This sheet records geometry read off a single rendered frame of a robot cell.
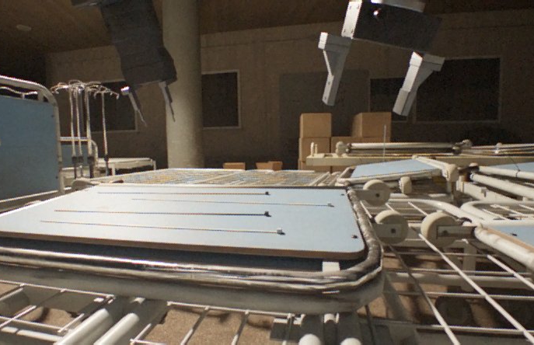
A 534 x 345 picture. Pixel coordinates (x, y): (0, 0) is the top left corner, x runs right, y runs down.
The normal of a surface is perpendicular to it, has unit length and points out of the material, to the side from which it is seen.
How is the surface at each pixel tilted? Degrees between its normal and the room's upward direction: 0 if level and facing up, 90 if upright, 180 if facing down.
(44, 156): 90
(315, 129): 90
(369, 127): 90
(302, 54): 90
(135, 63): 110
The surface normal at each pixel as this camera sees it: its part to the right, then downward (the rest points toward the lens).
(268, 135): -0.19, 0.10
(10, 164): 0.98, 0.00
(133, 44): -0.07, 0.61
